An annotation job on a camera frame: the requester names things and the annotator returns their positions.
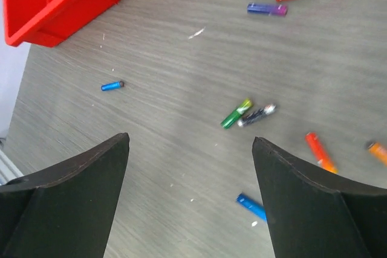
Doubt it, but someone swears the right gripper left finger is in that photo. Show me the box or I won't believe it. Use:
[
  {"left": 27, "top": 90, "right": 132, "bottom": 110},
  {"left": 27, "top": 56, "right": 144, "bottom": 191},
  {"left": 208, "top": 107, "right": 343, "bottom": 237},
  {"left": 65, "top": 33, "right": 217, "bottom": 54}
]
[{"left": 1, "top": 133, "right": 129, "bottom": 257}]

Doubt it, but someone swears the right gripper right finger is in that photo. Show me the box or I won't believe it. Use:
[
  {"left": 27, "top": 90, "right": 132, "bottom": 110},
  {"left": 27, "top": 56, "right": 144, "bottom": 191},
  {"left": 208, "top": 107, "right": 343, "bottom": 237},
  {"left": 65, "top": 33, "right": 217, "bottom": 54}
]
[{"left": 252, "top": 137, "right": 386, "bottom": 257}]

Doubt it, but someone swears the green battery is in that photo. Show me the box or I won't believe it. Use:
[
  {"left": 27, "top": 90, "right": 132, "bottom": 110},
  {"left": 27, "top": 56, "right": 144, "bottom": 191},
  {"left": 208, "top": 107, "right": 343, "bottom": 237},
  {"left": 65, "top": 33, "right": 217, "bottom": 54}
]
[{"left": 221, "top": 98, "right": 253, "bottom": 129}]

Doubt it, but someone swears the red battery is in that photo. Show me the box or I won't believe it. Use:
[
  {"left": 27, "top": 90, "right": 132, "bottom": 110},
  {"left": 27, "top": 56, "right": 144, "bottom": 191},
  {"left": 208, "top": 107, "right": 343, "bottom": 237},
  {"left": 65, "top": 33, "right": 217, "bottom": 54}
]
[{"left": 305, "top": 132, "right": 337, "bottom": 174}]

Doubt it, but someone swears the dark battery center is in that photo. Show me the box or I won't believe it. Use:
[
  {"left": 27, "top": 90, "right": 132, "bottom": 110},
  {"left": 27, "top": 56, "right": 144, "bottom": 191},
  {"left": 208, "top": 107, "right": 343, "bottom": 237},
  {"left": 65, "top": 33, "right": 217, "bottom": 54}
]
[{"left": 237, "top": 103, "right": 277, "bottom": 127}]

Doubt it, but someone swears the blue battery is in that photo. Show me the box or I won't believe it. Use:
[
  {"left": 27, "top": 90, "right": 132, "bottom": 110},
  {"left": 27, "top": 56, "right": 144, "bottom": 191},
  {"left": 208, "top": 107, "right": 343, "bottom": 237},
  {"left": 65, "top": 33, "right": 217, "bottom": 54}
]
[
  {"left": 247, "top": 2, "right": 288, "bottom": 16},
  {"left": 101, "top": 81, "right": 125, "bottom": 91},
  {"left": 236, "top": 193, "right": 267, "bottom": 222}
]

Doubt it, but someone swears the orange battery right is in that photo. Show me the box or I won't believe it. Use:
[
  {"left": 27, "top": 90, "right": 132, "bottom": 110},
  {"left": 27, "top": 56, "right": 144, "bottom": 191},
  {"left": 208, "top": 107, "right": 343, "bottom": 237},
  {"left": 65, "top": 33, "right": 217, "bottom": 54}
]
[{"left": 366, "top": 141, "right": 387, "bottom": 165}]

